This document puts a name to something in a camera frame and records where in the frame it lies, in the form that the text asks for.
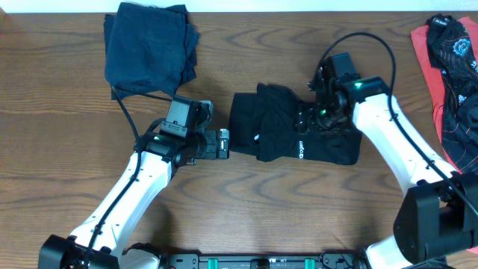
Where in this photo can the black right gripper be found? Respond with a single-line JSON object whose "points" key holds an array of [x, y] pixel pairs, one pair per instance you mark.
{"points": [[304, 122]]}

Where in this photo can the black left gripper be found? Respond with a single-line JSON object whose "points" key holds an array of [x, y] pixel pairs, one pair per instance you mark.
{"points": [[217, 144]]}

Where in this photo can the plain black t-shirt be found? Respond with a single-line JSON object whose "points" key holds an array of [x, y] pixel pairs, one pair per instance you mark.
{"points": [[265, 124]]}

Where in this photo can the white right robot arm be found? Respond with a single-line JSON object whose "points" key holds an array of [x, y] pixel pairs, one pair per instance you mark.
{"points": [[438, 215]]}

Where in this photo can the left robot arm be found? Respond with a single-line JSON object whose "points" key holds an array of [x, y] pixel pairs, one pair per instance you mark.
{"points": [[100, 241]]}

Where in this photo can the folded dark blue garment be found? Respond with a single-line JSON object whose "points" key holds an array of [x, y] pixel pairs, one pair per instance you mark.
{"points": [[149, 49]]}

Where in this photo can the red garment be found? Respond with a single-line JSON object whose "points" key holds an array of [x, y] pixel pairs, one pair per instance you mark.
{"points": [[432, 75]]}

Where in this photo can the black patterned jersey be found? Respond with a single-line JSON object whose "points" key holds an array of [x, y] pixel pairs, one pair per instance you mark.
{"points": [[450, 50]]}

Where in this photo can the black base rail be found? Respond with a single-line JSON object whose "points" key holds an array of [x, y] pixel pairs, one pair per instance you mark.
{"points": [[326, 260]]}

